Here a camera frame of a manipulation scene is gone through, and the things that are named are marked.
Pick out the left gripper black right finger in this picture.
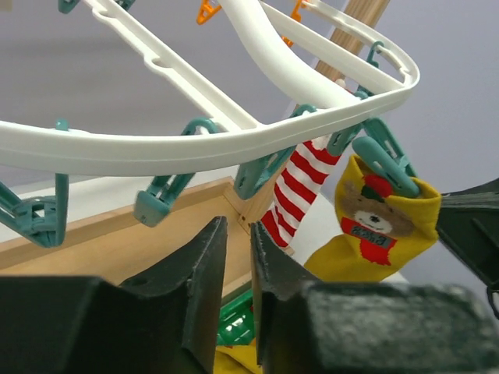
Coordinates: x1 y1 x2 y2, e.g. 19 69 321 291
251 223 498 373

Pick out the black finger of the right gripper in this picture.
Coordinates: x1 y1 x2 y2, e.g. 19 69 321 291
437 184 498 288

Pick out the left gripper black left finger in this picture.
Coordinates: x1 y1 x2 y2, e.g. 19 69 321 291
1 217 228 373

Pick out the yellow bear sock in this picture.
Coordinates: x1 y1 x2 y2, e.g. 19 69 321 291
304 155 442 282
213 338 263 374

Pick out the teal clothespin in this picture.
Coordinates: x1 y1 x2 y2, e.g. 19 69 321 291
58 0 80 14
327 124 362 157
366 41 384 69
115 0 135 12
1 174 69 248
352 118 420 198
232 103 318 201
133 117 219 228

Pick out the red white striped sock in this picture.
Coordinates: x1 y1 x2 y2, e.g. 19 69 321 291
261 136 339 248

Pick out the white round clip hanger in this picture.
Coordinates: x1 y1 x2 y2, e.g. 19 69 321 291
1 1 420 177

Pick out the green plastic bin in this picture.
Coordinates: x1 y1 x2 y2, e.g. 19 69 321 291
217 290 255 345

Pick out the orange clothespin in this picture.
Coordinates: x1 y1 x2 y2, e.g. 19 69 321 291
290 0 309 22
196 0 221 25

